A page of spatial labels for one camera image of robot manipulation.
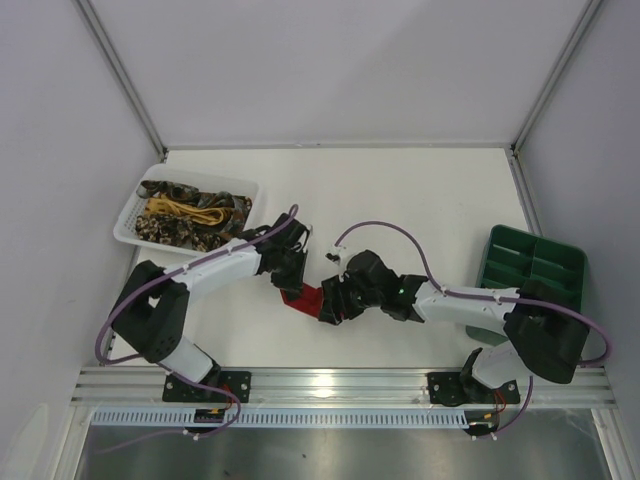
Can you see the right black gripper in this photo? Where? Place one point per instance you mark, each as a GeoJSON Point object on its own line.
{"type": "Point", "coordinates": [335, 298]}

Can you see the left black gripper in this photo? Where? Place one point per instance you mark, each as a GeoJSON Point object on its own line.
{"type": "Point", "coordinates": [291, 279]}

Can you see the red necktie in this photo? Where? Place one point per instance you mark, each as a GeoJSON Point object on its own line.
{"type": "Point", "coordinates": [308, 301]}

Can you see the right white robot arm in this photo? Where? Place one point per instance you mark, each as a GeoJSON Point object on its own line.
{"type": "Point", "coordinates": [539, 341]}

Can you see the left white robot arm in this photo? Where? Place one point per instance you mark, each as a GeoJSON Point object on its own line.
{"type": "Point", "coordinates": [150, 313]}

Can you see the dark multicolour patterned tie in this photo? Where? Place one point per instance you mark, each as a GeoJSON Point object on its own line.
{"type": "Point", "coordinates": [190, 195]}

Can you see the brown floral tie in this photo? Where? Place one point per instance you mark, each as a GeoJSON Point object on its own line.
{"type": "Point", "coordinates": [171, 230]}

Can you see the green divided organizer tray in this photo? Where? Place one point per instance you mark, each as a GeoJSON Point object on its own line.
{"type": "Point", "coordinates": [512, 257]}

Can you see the yellow patterned tie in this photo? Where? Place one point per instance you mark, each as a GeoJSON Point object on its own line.
{"type": "Point", "coordinates": [207, 216]}

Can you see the white plastic basket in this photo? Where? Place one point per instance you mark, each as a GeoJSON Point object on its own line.
{"type": "Point", "coordinates": [124, 229]}

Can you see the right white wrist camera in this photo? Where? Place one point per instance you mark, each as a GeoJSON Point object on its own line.
{"type": "Point", "coordinates": [337, 254]}

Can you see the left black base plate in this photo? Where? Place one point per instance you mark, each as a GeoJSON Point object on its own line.
{"type": "Point", "coordinates": [236, 382]}

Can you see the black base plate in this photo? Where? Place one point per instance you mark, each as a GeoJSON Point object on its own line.
{"type": "Point", "coordinates": [236, 382]}
{"type": "Point", "coordinates": [454, 388]}

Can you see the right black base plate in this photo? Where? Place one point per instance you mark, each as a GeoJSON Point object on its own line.
{"type": "Point", "coordinates": [454, 388]}

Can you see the aluminium mounting rail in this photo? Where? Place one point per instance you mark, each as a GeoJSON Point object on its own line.
{"type": "Point", "coordinates": [327, 388]}

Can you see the white slotted cable duct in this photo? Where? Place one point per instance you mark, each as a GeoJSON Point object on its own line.
{"type": "Point", "coordinates": [281, 418]}

